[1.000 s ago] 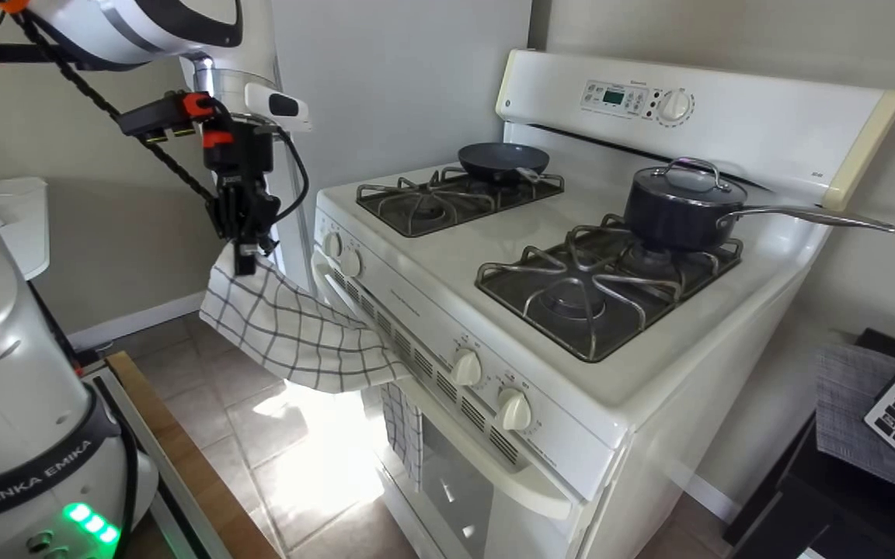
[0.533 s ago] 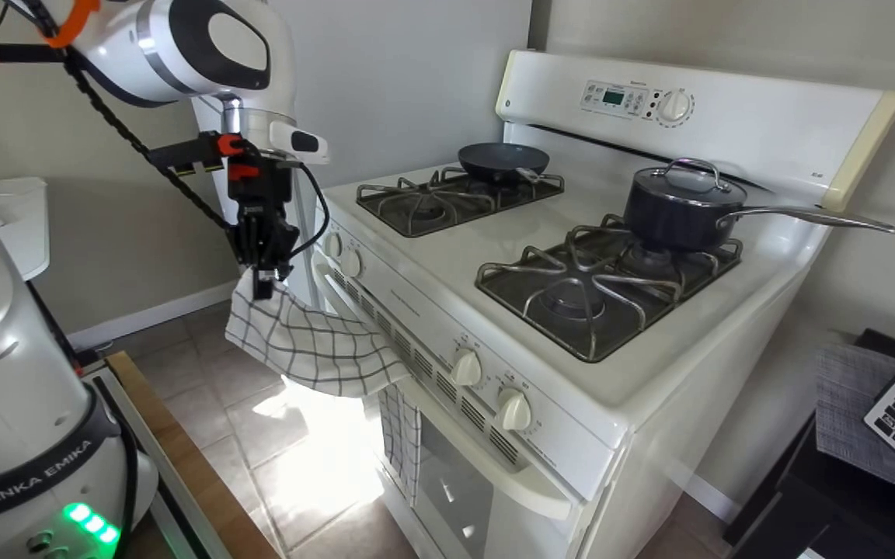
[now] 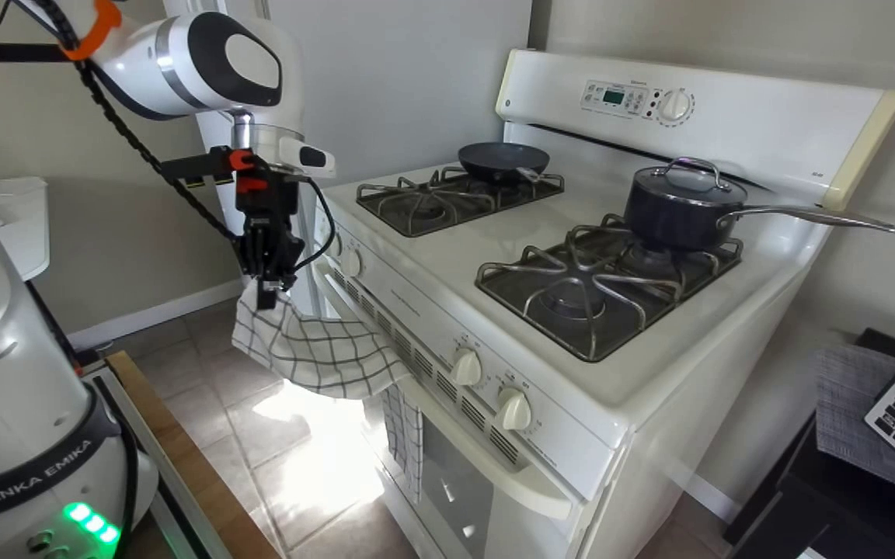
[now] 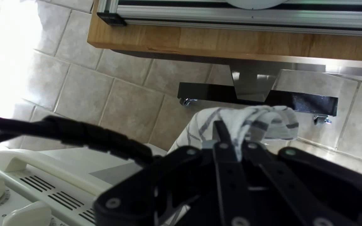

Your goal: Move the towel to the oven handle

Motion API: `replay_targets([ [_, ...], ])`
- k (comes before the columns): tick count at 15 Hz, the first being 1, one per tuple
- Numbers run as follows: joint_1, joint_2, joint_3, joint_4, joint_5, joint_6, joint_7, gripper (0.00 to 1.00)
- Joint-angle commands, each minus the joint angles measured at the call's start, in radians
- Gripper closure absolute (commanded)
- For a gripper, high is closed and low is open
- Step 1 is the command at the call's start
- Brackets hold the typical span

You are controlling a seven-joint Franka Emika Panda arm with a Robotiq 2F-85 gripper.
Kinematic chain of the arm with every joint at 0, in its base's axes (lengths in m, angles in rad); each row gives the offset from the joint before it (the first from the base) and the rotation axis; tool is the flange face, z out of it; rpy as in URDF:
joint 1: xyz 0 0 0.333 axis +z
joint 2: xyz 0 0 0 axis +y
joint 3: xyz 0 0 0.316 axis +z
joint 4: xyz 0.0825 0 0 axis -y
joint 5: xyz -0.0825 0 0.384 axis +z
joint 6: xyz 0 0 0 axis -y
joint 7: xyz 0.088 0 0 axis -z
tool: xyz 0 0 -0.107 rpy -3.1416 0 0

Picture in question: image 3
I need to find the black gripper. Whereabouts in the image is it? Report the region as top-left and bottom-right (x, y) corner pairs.
(232, 167), (309, 312)

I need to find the white checkered kitchen towel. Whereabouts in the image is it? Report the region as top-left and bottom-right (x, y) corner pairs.
(227, 277), (411, 403)

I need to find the white gas oven range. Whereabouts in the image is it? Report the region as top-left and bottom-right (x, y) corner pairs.
(304, 45), (895, 559)

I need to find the wooden robot mounting table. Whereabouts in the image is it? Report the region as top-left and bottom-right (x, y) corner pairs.
(80, 347), (285, 559)

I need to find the black cast iron burner grate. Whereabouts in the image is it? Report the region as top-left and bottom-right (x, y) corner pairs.
(354, 164), (570, 238)
(471, 211), (746, 365)

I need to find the black frying pan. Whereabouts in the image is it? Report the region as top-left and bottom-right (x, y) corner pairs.
(455, 139), (557, 188)

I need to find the black bar with orange tape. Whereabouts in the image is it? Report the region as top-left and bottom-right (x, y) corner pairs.
(0, 41), (80, 68)

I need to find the black saucepan with lid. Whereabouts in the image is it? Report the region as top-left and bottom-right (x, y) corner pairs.
(622, 160), (895, 254)

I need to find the black side table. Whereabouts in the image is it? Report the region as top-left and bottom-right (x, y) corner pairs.
(720, 326), (895, 559)

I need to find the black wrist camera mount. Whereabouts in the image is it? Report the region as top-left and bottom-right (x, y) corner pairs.
(152, 146), (264, 197)

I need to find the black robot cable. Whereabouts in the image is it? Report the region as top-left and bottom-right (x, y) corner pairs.
(72, 58), (237, 242)

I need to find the white oven door handle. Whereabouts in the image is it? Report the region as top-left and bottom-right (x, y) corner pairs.
(313, 257), (586, 521)

